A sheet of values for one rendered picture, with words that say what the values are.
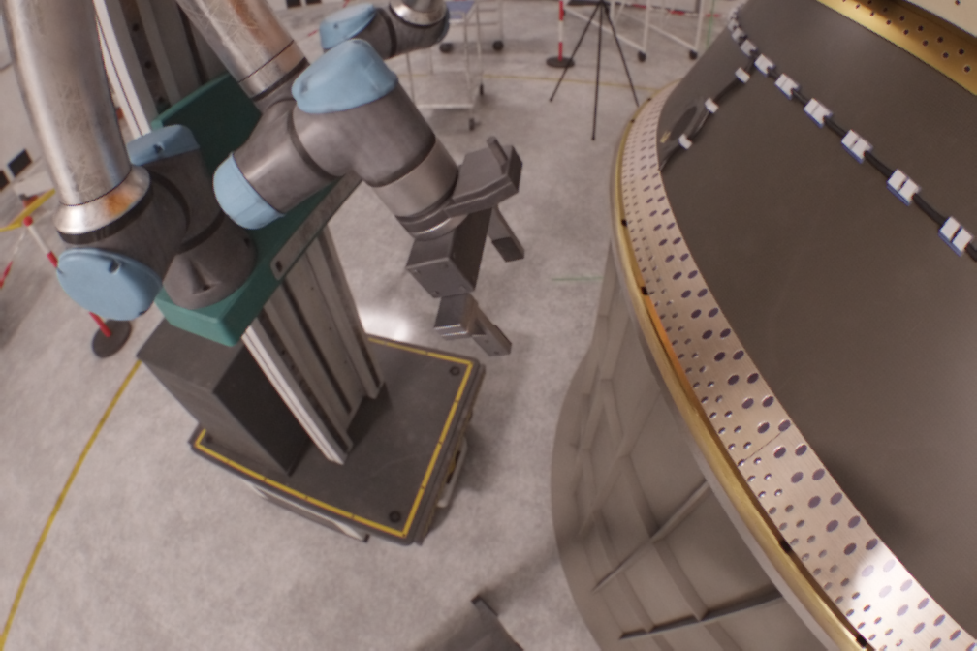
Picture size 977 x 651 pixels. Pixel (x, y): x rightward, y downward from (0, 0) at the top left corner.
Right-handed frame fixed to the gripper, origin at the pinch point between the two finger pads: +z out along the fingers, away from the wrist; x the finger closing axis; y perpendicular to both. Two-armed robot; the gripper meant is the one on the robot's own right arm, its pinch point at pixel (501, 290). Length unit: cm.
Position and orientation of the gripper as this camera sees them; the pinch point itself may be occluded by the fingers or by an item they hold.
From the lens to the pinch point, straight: 54.2
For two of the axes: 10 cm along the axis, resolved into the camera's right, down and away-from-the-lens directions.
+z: 4.5, 5.8, 6.7
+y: -8.8, 1.6, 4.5
